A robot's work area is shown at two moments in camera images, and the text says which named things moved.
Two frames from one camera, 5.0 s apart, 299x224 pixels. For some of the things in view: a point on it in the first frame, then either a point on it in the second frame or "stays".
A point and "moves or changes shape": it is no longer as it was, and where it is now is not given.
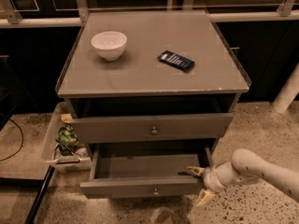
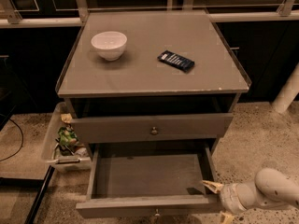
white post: x=289 y=91 stays
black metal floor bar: x=39 y=195 stays
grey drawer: x=137 y=171 moves or changes shape
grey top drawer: x=114 y=129 stays
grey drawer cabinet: x=154 y=78 stays
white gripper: x=209 y=179 to x=228 y=196
